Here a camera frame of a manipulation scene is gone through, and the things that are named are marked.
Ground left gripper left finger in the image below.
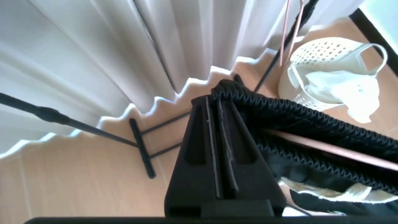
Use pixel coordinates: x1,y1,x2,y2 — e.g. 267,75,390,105
164,95,223,218

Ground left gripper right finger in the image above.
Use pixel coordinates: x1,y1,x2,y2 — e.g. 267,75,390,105
216,98,287,216

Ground black shorts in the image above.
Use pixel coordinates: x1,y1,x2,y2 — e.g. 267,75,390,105
210,78,398,217

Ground pink clothes hanger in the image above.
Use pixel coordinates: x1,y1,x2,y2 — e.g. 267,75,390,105
262,128,398,172
278,0,305,68

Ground white shirt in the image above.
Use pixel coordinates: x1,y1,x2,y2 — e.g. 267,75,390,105
303,70,381,124

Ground black clothes rack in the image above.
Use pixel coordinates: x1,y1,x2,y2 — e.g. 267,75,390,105
0,0,320,180

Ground white laundry basket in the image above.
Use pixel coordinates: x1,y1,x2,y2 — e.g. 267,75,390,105
277,36,389,113

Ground beige curtain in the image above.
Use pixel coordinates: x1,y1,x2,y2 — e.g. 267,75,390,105
0,0,366,156

